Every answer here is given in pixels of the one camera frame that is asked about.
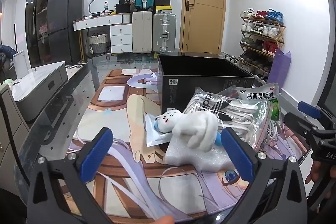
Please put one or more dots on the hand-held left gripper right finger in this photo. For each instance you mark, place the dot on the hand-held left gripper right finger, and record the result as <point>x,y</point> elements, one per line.
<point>236,155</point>

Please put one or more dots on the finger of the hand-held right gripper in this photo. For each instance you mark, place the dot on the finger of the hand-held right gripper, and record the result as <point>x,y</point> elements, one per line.
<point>309,109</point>
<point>296,121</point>

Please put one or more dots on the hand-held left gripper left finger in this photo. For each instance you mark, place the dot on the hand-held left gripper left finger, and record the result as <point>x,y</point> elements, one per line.
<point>95,153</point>

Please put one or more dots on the bag of white shoelaces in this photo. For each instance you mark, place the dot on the bag of white shoelaces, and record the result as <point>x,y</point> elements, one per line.
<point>236,113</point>

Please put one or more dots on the white foam block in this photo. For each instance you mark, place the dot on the white foam block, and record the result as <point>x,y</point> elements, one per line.
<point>189,158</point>

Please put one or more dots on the white plush toy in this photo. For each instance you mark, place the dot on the white plush toy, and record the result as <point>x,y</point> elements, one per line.
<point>194,127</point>

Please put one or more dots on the black cardboard box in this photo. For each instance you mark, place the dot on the black cardboard box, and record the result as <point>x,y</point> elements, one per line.
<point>183,92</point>

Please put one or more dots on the person's right hand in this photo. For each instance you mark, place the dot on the person's right hand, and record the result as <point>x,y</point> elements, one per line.
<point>317,171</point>

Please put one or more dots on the person's left hand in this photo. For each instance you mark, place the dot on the person's left hand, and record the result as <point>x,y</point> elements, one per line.
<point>164,220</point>

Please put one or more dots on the green white medicine packet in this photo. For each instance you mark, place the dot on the green white medicine packet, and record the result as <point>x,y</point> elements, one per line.
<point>262,95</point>

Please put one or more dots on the printed desk mat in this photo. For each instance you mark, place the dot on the printed desk mat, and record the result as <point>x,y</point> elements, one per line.
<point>118,113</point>

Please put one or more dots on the purple bag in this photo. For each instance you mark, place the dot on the purple bag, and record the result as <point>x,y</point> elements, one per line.
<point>279,69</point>

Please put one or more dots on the grey white low cabinet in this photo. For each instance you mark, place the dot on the grey white low cabinet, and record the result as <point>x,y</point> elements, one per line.
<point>39,87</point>

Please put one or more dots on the beige side cabinet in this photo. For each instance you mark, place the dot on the beige side cabinet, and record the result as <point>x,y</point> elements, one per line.
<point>10,134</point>

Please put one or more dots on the black white striped rug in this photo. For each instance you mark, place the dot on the black white striped rug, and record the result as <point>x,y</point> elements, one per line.
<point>74,66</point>

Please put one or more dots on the loose scattered sneakers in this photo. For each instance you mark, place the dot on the loose scattered sneakers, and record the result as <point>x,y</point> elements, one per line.
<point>232,58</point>

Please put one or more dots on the wooden shoe rack with shoes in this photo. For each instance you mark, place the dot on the wooden shoe rack with shoes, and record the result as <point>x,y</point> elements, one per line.
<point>262,29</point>

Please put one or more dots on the wicker basket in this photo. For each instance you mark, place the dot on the wicker basket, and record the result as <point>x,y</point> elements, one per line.
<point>98,43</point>

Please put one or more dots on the white box appliance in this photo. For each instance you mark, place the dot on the white box appliance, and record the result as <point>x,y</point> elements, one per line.
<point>20,64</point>

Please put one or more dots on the white dresser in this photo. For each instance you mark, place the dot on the white dresser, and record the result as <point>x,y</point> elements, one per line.
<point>120,35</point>

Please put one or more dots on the beige suitcase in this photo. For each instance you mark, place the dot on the beige suitcase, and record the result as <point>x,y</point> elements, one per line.
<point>141,32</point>

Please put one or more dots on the dark puffer jacket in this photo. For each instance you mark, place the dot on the dark puffer jacket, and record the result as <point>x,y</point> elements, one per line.
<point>5,53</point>

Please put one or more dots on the tall dark glass cabinet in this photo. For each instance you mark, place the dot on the tall dark glass cabinet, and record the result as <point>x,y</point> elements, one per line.
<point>39,29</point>

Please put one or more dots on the white round container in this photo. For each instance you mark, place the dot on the white round container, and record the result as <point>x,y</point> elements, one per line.
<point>126,18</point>

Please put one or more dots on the silver suitcase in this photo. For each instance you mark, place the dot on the silver suitcase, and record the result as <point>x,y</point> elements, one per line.
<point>164,32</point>

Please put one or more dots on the dark grey refrigerator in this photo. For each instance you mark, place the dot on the dark grey refrigerator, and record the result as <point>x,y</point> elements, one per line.
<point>63,16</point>

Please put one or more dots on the water bottle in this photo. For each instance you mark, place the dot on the water bottle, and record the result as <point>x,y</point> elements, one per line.
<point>106,8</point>

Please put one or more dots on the black storage box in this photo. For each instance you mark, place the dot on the black storage box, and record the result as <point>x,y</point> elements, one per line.
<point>122,8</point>

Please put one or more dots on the plain black shoe box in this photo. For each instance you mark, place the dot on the plain black shoe box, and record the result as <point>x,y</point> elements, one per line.
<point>162,2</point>

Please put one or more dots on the oval metal frame mirror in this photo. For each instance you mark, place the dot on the oval metal frame mirror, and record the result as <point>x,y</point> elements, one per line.
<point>89,7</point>

